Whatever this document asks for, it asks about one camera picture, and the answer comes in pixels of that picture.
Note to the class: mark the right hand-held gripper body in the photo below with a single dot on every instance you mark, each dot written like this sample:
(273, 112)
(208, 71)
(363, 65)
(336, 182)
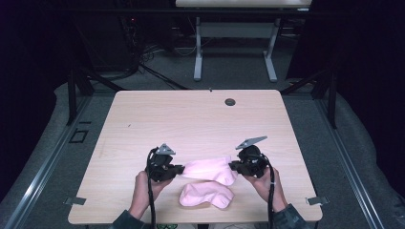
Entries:
(253, 160)

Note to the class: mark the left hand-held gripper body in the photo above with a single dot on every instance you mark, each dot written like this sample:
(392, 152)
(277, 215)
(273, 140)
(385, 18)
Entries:
(160, 165)

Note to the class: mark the person's right hand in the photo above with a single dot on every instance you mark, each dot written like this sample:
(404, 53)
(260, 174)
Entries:
(266, 191)

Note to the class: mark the person's left hand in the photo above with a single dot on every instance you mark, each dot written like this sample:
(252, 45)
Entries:
(141, 194)

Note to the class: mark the grey metal table clip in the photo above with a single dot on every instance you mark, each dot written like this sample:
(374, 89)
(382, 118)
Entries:
(317, 200)
(75, 201)

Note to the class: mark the dark equipment rack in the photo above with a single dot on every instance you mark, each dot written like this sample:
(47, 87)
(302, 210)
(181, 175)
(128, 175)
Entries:
(130, 38)

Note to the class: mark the white desk with metal legs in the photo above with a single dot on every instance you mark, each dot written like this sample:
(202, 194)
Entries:
(235, 30)

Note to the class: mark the grey metal floor rail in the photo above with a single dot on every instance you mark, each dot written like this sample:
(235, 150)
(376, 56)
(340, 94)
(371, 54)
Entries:
(41, 178)
(350, 171)

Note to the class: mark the black metal frame stand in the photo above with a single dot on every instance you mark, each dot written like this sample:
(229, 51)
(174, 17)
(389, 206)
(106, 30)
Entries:
(331, 101)
(72, 95)

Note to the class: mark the black horizontal frame bar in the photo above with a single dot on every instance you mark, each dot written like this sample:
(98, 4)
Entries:
(159, 12)

